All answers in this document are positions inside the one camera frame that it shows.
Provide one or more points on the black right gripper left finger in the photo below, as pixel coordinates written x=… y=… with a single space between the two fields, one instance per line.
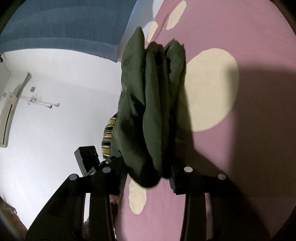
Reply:
x=115 y=174

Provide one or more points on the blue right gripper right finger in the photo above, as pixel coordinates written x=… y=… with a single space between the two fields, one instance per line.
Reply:
x=186 y=180

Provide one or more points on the dark green garment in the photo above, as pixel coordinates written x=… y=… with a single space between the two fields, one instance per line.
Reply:
x=146 y=126

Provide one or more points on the person's left hand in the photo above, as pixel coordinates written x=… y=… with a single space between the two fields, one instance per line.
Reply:
x=102 y=214

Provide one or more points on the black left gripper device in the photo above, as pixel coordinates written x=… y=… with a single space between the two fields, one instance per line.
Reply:
x=87 y=159

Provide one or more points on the yellow black striped cloth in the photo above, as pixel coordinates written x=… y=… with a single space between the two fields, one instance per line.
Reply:
x=107 y=134

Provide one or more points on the pink polka dot bedsheet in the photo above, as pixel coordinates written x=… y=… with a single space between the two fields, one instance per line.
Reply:
x=241 y=91

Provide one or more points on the blue curtain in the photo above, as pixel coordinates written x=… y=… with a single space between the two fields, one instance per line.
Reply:
x=92 y=27

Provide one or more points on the white wall air conditioner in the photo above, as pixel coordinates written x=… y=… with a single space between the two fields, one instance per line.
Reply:
x=10 y=102

